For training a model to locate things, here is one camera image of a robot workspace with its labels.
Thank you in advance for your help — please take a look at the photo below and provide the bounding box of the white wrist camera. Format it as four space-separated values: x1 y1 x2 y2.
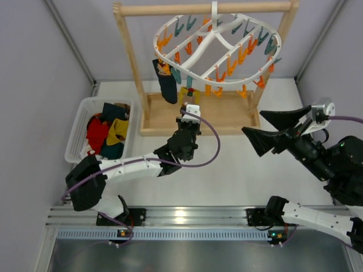
302 97 335 135
180 104 201 124

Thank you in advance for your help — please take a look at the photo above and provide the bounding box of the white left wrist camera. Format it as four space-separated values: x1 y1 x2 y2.
180 104 201 124

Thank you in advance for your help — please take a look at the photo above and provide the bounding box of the olive yellow sock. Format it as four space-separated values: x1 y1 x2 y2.
179 87 200 105

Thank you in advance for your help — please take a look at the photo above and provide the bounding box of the white slotted cable duct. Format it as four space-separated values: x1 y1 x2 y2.
57 228 272 241

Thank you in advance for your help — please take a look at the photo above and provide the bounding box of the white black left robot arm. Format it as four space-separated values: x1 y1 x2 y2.
65 115 201 223

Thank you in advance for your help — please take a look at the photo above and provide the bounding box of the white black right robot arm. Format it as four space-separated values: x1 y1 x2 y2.
242 102 362 253

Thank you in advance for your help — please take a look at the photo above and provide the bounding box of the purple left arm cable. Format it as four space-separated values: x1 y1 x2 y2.
61 110 221 247

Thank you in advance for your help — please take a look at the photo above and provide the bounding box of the pile of socks in basket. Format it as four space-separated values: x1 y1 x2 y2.
80 102 130 159

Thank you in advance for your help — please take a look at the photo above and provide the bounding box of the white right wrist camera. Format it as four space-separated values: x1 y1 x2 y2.
302 97 335 135

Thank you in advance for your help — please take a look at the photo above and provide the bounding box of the red sock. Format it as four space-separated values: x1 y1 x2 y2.
86 118 109 154

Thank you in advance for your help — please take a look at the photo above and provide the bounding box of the white plastic basket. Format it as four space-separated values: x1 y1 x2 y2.
64 97 134 164

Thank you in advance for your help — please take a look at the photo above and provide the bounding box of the wooden hanger rack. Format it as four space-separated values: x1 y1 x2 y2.
112 1 299 136

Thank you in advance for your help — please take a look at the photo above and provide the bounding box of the white round clip hanger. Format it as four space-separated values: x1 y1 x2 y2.
153 2 282 98

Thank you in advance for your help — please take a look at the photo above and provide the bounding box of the aluminium mounting rail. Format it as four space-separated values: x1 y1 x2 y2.
45 205 265 228

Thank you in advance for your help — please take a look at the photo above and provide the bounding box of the dark navy sock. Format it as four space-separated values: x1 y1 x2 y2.
152 59 178 104

